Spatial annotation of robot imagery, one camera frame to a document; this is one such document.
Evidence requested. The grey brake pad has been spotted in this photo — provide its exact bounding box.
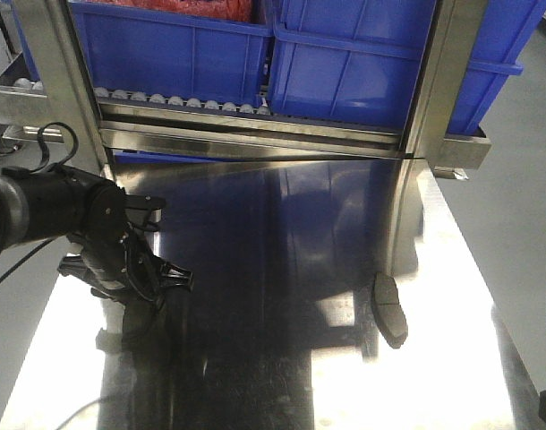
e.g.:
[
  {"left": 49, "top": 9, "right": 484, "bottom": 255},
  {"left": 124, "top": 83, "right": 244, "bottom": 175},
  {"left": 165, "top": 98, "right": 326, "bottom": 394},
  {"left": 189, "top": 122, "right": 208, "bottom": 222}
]
[
  {"left": 371, "top": 272, "right": 408, "bottom": 349},
  {"left": 121, "top": 296, "right": 171, "bottom": 353}
]

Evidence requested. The steel rack post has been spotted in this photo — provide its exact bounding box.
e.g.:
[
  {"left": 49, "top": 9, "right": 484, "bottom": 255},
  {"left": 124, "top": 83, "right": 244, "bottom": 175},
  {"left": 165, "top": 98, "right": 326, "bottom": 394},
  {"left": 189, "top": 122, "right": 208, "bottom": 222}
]
[
  {"left": 400, "top": 0, "right": 488, "bottom": 168},
  {"left": 13, "top": 1, "right": 115, "bottom": 179}
]

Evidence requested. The steel rack post right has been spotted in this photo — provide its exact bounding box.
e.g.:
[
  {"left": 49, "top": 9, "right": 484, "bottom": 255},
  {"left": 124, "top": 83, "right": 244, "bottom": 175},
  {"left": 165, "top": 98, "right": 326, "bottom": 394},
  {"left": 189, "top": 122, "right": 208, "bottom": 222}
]
[{"left": 400, "top": 0, "right": 488, "bottom": 168}]

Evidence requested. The large blue bin right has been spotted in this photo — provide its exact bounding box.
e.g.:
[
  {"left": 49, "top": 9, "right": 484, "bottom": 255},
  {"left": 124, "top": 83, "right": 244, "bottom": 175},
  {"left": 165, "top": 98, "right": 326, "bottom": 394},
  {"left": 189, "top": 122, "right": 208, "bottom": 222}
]
[{"left": 268, "top": 1, "right": 546, "bottom": 135}]

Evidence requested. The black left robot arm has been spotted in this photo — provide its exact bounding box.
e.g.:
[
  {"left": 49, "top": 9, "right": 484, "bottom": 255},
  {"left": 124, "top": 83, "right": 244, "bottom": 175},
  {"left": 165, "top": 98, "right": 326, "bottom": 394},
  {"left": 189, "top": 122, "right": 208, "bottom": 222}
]
[{"left": 0, "top": 164, "right": 193, "bottom": 309}]

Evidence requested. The large blue bin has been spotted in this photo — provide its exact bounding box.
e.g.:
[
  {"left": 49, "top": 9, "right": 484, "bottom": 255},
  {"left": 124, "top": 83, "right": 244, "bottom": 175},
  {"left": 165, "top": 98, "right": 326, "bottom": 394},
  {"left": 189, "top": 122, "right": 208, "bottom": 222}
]
[
  {"left": 268, "top": 1, "right": 546, "bottom": 135},
  {"left": 11, "top": 0, "right": 277, "bottom": 107}
]

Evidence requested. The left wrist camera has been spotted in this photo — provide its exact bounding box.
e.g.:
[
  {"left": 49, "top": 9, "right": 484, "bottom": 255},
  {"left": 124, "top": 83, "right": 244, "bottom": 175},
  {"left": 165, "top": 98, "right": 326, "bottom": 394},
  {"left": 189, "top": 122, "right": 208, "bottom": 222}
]
[{"left": 125, "top": 195, "right": 166, "bottom": 226}]

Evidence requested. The large blue bin left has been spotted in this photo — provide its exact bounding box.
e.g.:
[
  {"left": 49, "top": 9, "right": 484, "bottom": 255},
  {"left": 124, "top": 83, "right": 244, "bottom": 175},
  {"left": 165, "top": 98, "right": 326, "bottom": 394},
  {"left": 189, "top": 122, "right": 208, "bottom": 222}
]
[{"left": 11, "top": 0, "right": 277, "bottom": 107}]

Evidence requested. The steel roller conveyor shelf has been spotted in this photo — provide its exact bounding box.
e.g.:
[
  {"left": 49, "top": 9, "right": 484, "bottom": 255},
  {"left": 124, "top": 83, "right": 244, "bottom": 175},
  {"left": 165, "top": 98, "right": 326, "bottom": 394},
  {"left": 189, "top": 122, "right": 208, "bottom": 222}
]
[{"left": 0, "top": 51, "right": 493, "bottom": 170}]

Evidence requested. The steel rack post left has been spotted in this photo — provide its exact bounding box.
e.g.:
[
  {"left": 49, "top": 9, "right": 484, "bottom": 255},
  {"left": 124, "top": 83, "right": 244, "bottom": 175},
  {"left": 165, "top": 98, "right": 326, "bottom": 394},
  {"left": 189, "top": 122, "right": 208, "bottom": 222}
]
[{"left": 13, "top": 1, "right": 115, "bottom": 179}]

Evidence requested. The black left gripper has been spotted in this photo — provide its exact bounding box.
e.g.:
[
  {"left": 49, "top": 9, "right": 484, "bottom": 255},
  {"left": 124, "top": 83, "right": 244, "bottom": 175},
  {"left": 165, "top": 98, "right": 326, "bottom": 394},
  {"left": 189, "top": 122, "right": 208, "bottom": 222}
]
[{"left": 58, "top": 180, "right": 193, "bottom": 305}]

